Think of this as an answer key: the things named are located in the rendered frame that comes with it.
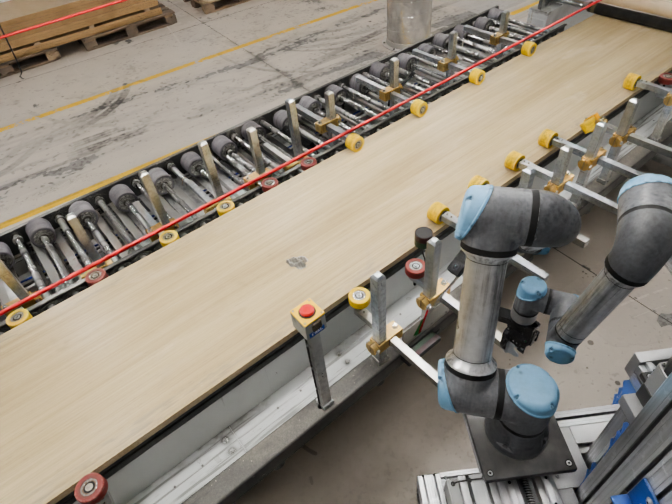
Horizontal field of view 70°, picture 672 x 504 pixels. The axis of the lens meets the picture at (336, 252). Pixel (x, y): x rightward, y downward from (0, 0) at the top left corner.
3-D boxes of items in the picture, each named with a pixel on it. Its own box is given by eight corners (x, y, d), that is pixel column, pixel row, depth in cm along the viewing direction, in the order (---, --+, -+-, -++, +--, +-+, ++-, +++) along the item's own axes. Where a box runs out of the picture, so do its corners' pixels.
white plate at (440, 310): (449, 311, 191) (452, 295, 184) (402, 349, 180) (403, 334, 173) (448, 310, 191) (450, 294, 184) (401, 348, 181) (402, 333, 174)
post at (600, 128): (576, 211, 231) (609, 122, 197) (572, 214, 230) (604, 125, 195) (569, 207, 233) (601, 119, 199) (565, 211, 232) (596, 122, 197)
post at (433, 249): (432, 326, 190) (442, 239, 156) (426, 331, 189) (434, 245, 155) (426, 321, 192) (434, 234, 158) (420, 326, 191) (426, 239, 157)
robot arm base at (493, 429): (557, 455, 117) (568, 438, 110) (495, 463, 117) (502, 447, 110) (533, 398, 128) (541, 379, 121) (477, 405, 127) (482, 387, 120)
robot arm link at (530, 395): (551, 441, 110) (566, 414, 100) (490, 429, 113) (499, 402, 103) (548, 393, 118) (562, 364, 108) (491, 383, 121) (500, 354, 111)
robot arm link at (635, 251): (697, 257, 90) (574, 373, 128) (694, 220, 97) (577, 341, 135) (634, 235, 93) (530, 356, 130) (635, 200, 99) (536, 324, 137)
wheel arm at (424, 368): (447, 387, 159) (448, 380, 156) (440, 393, 158) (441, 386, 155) (360, 309, 184) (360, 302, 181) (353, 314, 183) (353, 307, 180)
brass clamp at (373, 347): (403, 337, 174) (404, 329, 171) (376, 359, 169) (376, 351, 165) (391, 327, 178) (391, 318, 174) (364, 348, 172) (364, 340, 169)
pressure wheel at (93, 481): (86, 512, 140) (67, 499, 131) (99, 483, 145) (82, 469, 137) (111, 516, 138) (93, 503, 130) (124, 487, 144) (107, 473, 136)
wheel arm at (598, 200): (623, 213, 189) (627, 206, 186) (619, 217, 188) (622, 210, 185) (515, 161, 218) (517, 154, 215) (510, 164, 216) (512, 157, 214)
